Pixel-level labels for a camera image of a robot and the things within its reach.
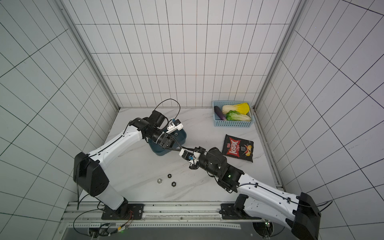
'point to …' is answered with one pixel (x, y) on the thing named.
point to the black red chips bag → (238, 148)
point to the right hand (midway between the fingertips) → (178, 149)
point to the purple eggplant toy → (219, 113)
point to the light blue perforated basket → (219, 123)
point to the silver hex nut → (159, 180)
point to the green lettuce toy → (234, 115)
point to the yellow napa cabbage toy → (243, 108)
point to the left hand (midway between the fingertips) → (178, 151)
